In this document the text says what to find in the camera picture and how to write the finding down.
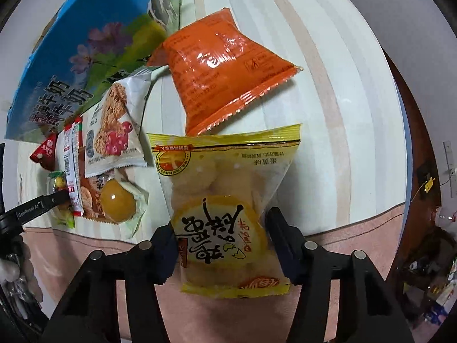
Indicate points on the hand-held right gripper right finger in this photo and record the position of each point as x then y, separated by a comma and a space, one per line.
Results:
285, 246

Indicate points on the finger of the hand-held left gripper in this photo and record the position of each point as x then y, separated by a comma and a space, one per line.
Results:
53, 200

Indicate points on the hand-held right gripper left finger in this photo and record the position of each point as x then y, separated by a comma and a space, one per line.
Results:
167, 253

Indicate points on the colourful candy packet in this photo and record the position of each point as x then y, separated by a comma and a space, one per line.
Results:
59, 180

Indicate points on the yellow egg biscuit packet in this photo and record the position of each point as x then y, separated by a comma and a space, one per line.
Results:
214, 185

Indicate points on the blue printed cardboard box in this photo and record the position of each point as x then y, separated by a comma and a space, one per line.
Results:
89, 18

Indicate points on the orange snack packet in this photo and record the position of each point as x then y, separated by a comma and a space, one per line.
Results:
221, 71

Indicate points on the brown biscuit packet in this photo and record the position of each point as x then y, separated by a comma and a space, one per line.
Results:
89, 196

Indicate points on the white red stick packet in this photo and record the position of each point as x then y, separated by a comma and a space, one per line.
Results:
71, 164

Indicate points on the small red snack packet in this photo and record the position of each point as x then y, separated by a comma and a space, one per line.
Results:
43, 150

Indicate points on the clear egg yolk pastry packet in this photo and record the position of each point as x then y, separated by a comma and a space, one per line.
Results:
117, 200

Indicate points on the white oat bar packet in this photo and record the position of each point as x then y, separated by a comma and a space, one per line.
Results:
114, 121

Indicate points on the clutter of small things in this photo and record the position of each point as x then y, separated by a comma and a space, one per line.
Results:
432, 278

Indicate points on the white wall socket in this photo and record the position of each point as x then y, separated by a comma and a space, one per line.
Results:
449, 169

